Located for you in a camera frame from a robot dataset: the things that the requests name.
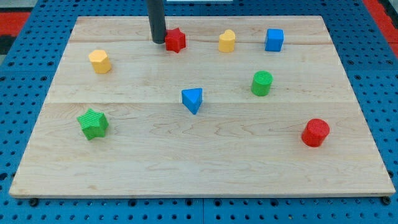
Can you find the red star block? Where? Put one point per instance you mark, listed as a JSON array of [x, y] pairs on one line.
[[175, 40]]

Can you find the blue triangle block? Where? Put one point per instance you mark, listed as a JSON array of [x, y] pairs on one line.
[[192, 99]]

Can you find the red cylinder block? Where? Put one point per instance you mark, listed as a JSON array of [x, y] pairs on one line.
[[315, 132]]

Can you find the yellow heart block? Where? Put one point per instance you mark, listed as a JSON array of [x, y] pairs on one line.
[[226, 41]]

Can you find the blue cube block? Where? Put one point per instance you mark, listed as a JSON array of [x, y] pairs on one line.
[[274, 40]]

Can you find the light wooden board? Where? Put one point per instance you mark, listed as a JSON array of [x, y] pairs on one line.
[[238, 145]]

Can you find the yellow hexagon block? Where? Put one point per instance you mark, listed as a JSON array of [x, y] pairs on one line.
[[100, 61]]

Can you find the green star block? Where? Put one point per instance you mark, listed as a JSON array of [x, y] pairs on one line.
[[93, 124]]

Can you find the green cylinder block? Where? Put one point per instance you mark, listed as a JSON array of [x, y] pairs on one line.
[[261, 83]]

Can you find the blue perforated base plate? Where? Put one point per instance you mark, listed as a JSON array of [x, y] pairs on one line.
[[30, 65]]

